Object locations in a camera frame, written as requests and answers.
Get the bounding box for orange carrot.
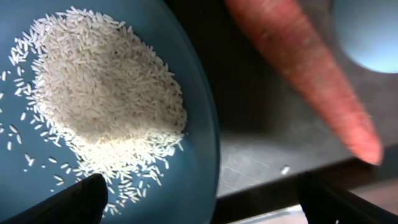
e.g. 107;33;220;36
224;0;384;165

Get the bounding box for dark blue plate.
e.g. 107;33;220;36
1;0;220;223

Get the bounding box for white rice pile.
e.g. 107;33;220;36
1;7;187;218

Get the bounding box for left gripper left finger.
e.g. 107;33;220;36
1;174;108;224

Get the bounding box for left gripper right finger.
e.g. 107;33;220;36
297;172;397;224

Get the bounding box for light blue cup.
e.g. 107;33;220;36
331;0;397;73

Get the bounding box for brown serving tray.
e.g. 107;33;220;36
167;0;397;223

